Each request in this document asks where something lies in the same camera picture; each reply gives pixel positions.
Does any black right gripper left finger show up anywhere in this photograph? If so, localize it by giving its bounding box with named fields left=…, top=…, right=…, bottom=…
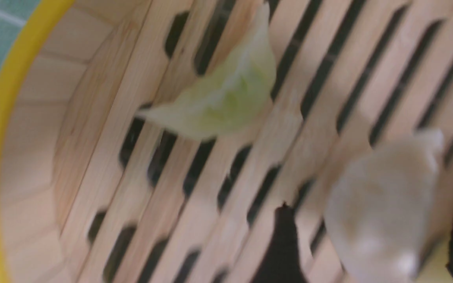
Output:
left=250, top=202, right=308, bottom=283

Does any bamboo steamer tray yellow rim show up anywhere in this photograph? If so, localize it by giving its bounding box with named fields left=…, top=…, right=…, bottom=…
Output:
left=0, top=0, right=453, bottom=283

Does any white dumpling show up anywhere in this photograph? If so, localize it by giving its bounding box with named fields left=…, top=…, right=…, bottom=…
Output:
left=323, top=128, right=445, bottom=283

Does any pale green dumpling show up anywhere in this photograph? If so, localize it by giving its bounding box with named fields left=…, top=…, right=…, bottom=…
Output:
left=135, top=2, right=277, bottom=141

